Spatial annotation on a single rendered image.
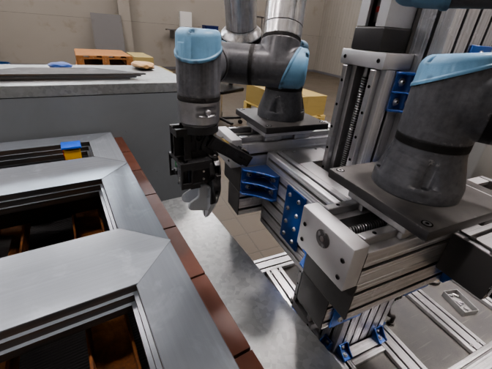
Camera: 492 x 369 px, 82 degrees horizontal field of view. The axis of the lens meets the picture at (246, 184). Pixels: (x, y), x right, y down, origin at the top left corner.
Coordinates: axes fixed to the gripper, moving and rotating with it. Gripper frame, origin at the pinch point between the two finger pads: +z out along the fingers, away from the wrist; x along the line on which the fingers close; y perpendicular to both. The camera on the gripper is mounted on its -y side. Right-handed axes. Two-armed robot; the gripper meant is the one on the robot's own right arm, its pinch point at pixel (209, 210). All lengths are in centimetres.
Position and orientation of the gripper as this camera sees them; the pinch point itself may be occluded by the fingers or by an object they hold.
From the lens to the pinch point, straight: 63.6
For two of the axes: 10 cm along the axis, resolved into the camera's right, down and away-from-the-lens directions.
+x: 5.2, 4.4, -7.3
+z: -0.7, 8.8, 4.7
